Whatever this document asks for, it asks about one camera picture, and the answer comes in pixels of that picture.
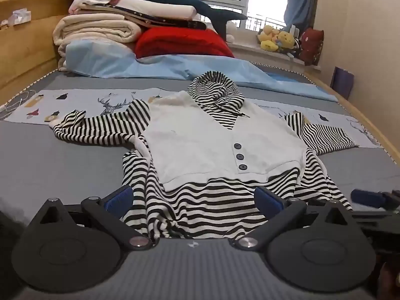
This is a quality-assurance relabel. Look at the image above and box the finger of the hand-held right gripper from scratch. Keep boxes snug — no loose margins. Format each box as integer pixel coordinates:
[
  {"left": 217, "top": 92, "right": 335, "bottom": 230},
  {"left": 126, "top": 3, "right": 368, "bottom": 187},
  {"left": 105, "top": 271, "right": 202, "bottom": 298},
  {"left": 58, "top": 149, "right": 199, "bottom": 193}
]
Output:
[{"left": 350, "top": 189, "right": 400, "bottom": 211}]

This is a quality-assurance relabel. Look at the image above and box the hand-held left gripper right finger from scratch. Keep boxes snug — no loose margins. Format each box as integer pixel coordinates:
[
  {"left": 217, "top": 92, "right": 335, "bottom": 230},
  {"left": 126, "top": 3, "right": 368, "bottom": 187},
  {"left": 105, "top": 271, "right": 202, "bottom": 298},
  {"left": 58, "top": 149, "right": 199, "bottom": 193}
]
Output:
[{"left": 230, "top": 186, "right": 364, "bottom": 252}]

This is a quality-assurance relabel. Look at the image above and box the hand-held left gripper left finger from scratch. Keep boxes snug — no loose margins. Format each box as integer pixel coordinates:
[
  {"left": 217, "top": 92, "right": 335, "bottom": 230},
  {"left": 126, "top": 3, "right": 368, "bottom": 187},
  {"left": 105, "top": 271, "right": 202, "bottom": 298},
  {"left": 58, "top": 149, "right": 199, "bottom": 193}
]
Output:
[{"left": 30, "top": 185, "right": 152, "bottom": 251}]

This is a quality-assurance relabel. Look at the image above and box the striped hooded sweater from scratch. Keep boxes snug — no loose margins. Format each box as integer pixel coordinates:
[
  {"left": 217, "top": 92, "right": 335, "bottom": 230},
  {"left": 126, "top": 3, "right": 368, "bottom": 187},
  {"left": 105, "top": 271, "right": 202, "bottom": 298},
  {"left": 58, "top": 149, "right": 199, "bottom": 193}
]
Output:
[{"left": 52, "top": 71, "right": 360, "bottom": 241}]

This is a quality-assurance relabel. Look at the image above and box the grey bed sheet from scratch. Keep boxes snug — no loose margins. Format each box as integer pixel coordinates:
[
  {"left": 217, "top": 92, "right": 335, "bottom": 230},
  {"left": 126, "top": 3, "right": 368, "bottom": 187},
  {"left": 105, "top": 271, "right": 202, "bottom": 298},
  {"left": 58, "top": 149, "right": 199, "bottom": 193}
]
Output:
[{"left": 0, "top": 64, "right": 400, "bottom": 226}]

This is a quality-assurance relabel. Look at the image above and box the light printed bed runner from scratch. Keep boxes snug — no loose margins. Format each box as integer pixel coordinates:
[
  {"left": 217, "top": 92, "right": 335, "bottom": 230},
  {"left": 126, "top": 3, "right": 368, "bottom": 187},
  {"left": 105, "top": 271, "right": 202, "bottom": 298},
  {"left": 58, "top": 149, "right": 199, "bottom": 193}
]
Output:
[{"left": 5, "top": 87, "right": 384, "bottom": 149}]

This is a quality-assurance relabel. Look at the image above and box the light blue duvet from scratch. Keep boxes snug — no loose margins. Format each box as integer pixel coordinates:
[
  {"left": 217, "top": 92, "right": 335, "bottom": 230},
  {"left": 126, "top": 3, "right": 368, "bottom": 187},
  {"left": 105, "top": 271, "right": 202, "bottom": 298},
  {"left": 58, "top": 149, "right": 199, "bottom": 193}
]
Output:
[{"left": 64, "top": 39, "right": 340, "bottom": 102}]

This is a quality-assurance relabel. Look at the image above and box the white window sill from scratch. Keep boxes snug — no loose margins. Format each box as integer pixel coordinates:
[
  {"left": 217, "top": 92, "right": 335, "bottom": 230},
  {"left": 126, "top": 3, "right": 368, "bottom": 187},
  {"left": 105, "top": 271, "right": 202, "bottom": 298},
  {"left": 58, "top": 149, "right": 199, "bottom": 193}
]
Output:
[{"left": 228, "top": 42, "right": 317, "bottom": 68}]

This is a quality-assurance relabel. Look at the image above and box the red plush bag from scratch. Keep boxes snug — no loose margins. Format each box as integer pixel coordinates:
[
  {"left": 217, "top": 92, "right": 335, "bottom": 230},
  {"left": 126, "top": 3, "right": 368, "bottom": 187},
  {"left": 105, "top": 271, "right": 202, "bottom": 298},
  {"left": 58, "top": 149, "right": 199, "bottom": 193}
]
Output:
[{"left": 298, "top": 27, "right": 325, "bottom": 66}]

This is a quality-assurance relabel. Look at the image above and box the yellow plush toy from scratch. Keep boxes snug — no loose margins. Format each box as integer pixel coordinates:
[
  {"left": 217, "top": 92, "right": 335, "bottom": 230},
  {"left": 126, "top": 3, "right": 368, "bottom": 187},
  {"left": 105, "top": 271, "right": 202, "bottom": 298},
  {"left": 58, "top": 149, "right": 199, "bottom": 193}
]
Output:
[
  {"left": 276, "top": 30, "right": 296, "bottom": 51},
  {"left": 258, "top": 25, "right": 281, "bottom": 52}
]

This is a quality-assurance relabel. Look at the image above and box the red folded blanket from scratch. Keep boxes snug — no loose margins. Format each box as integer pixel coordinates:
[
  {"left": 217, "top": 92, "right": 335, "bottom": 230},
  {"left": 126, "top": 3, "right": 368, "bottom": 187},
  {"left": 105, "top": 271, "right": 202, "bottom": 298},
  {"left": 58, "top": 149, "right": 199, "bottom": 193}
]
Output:
[{"left": 135, "top": 27, "right": 236, "bottom": 60}]

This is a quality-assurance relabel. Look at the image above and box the beige folded blanket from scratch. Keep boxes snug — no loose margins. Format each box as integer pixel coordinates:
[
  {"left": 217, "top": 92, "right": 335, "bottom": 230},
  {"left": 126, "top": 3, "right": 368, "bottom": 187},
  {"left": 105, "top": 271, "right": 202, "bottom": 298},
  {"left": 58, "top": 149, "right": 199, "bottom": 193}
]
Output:
[{"left": 52, "top": 13, "right": 144, "bottom": 72}]

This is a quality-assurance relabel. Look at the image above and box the wooden headboard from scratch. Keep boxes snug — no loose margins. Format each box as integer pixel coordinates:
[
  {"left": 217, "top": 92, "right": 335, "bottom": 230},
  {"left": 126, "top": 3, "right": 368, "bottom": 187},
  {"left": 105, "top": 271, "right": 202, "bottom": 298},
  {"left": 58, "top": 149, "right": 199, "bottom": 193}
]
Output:
[{"left": 0, "top": 0, "right": 79, "bottom": 107}]

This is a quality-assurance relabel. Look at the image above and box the dark patterned cloth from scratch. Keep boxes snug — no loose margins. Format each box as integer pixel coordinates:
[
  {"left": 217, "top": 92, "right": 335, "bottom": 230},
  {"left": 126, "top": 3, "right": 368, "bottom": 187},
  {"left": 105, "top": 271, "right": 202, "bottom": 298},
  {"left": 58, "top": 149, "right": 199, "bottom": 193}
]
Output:
[{"left": 78, "top": 3, "right": 207, "bottom": 31}]

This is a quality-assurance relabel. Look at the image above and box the white folded quilt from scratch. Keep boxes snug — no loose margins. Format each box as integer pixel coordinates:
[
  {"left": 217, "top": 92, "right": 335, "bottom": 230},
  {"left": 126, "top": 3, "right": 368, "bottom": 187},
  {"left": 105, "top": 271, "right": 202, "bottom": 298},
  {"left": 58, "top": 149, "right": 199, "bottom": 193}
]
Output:
[{"left": 117, "top": 0, "right": 197, "bottom": 21}]

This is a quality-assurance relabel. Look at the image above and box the tissue packet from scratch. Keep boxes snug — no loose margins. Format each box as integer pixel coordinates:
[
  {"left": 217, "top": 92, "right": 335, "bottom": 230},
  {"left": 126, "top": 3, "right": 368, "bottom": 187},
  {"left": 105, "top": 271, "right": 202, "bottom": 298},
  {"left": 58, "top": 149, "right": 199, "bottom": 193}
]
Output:
[{"left": 8, "top": 9, "right": 32, "bottom": 26}]

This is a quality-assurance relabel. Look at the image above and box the wooden bed frame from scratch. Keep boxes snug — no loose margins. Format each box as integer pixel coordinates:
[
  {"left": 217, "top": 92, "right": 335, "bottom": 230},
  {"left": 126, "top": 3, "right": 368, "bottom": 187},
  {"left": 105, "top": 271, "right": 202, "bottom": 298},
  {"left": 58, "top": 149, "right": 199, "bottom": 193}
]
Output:
[{"left": 304, "top": 72, "right": 400, "bottom": 164}]

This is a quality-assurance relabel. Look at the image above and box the white cable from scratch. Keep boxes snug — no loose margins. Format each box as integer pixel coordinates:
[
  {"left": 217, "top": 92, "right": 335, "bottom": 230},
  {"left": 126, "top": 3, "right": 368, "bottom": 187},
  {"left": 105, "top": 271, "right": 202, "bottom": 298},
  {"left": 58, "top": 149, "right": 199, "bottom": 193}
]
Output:
[{"left": 0, "top": 89, "right": 39, "bottom": 114}]

